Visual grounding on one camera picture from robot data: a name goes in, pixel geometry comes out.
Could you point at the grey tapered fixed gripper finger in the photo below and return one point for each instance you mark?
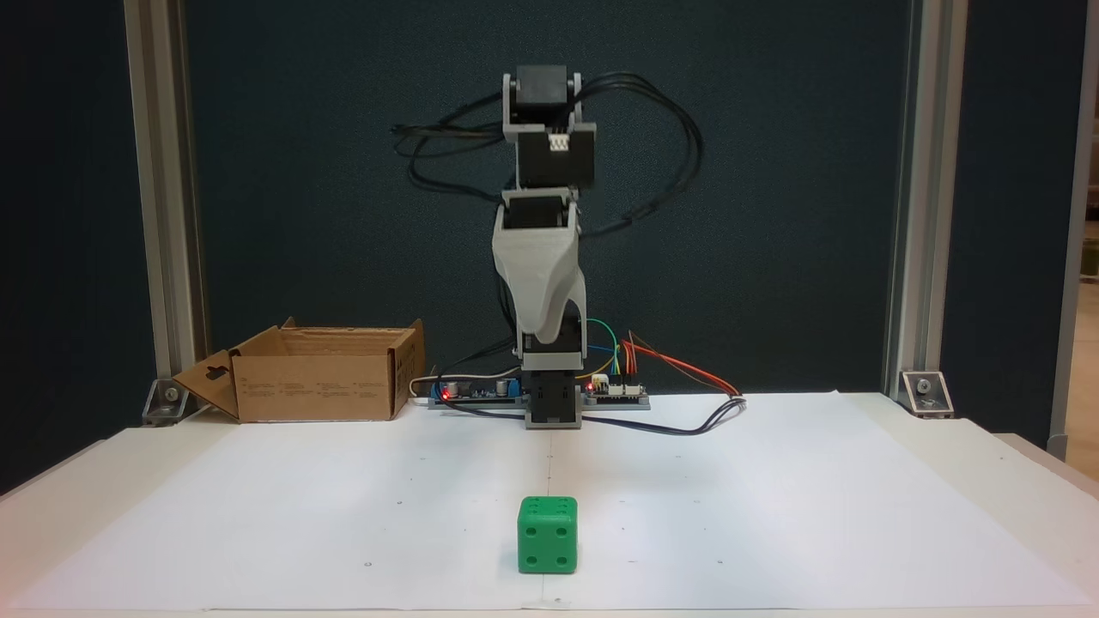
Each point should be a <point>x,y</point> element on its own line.
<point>541,292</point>

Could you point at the open cardboard box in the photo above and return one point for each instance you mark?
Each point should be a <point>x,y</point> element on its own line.
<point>318,386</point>

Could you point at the metal corner bracket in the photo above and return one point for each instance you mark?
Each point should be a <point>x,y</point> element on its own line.
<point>925,393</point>
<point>167,402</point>

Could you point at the blue power circuit board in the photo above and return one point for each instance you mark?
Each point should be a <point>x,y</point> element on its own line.
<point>481,392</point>

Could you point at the aluminium frame post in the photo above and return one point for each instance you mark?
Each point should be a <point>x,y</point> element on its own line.
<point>163,215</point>
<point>923,215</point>
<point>1073,215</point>

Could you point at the green die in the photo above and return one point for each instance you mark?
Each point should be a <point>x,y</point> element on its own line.
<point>547,536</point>

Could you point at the motor controller circuit board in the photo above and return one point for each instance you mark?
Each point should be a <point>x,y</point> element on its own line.
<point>622,393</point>

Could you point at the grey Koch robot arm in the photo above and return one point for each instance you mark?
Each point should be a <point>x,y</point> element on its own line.
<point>541,94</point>

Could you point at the large white paper sheet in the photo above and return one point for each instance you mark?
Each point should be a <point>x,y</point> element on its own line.
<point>773,515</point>

